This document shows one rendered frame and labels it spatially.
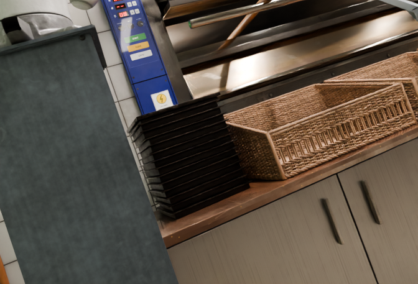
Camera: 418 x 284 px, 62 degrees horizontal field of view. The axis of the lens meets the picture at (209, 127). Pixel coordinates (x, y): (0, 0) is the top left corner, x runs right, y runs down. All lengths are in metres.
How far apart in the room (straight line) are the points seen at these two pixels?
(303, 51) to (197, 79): 0.56
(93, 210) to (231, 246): 0.50
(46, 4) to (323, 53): 1.42
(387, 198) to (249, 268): 0.49
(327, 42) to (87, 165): 1.53
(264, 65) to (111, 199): 1.25
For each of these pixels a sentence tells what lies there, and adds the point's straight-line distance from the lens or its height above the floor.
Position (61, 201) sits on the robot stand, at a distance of 0.57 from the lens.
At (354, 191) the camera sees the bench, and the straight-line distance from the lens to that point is 1.15.
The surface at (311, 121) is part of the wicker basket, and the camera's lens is 1.14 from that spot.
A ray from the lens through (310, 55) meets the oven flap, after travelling 1.80.
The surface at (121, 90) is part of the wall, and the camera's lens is 1.49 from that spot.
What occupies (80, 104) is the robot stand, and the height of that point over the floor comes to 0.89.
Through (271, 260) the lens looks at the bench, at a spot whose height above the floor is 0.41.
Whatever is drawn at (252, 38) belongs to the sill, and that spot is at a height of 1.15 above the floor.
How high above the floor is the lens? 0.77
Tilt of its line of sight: 2 degrees up
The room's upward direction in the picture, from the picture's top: 20 degrees counter-clockwise
